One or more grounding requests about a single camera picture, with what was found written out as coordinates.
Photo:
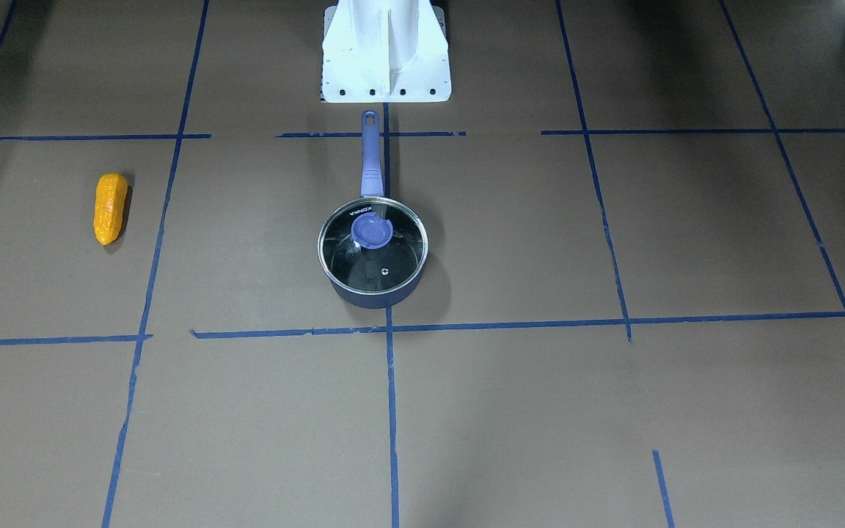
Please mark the glass lid with purple knob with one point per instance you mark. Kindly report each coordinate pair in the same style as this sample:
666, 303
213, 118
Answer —
373, 246

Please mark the yellow toy corn cob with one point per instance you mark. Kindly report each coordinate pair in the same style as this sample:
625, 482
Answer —
110, 201

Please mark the dark pot with purple handle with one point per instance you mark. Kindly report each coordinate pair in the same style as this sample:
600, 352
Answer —
372, 185

